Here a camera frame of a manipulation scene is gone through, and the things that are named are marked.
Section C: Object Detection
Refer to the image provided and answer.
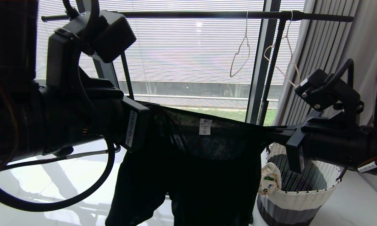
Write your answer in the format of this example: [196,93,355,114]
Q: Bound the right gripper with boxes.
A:
[285,117,369,174]

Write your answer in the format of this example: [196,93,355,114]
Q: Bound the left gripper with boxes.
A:
[42,78,151,155]

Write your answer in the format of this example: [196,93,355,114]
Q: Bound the cream printed garment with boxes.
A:
[259,161,283,197]

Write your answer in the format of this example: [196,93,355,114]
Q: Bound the black garment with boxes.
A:
[105,102,272,226]

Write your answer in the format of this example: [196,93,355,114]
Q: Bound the pink clothes hanger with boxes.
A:
[263,19,302,88]
[229,11,251,78]

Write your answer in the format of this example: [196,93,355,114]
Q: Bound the white laundry basket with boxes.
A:
[256,143,346,226]

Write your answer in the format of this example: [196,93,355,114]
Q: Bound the black clothes rack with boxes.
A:
[41,10,354,126]

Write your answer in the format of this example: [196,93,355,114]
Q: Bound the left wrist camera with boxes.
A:
[46,10,137,89]

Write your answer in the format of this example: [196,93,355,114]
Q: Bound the black cable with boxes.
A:
[0,138,116,213]
[327,58,355,94]

